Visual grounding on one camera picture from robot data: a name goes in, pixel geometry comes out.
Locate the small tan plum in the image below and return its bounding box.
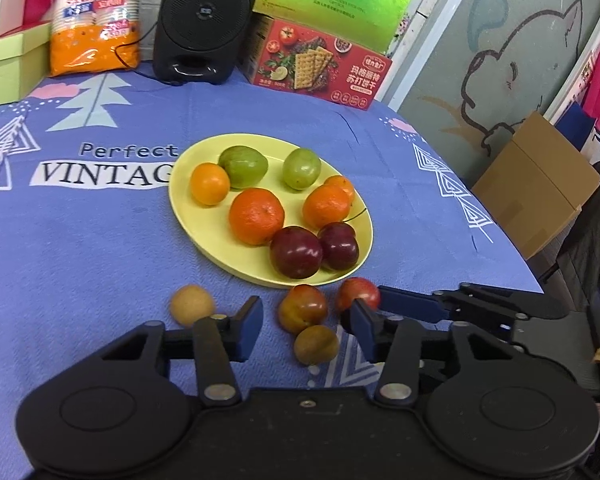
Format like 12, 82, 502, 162
293, 325, 341, 366
170, 284, 216, 327

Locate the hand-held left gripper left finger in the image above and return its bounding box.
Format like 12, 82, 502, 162
97, 296, 264, 407

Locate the orange paper cup pack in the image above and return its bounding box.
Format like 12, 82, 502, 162
49, 0, 143, 78

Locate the black speaker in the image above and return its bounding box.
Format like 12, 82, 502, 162
152, 0, 268, 86

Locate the dark red plum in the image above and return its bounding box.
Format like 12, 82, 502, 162
269, 226, 324, 280
318, 222, 360, 271

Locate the deep orange tangerine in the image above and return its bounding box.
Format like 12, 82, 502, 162
302, 184, 352, 230
229, 187, 286, 246

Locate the blue paper bag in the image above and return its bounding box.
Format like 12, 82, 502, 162
555, 102, 600, 161

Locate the yellow plate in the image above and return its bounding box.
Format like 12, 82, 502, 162
168, 133, 374, 289

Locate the light green lidded box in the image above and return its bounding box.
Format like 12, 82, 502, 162
0, 21, 53, 111

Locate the light orange citrus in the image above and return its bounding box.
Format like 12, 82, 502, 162
189, 162, 231, 206
324, 175, 356, 206

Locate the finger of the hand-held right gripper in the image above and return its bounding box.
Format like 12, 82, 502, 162
378, 282, 572, 343

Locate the red cracker box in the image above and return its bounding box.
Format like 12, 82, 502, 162
240, 12, 393, 112

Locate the green plum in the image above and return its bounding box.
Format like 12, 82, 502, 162
282, 147, 322, 191
218, 145, 269, 190

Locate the blue printed tablecloth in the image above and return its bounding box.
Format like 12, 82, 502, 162
0, 67, 546, 480

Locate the large tan cardboard box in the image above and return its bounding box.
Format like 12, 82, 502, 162
471, 111, 600, 261

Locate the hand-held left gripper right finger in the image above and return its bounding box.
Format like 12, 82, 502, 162
350, 302, 526, 406

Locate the dark chair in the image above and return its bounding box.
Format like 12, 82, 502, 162
535, 155, 600, 411

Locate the red and yellow plum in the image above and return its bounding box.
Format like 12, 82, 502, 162
278, 284, 329, 335

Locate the black speaker cable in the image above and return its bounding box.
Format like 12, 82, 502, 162
112, 42, 181, 86

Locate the bright red plum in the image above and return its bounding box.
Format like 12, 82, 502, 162
335, 277, 382, 314

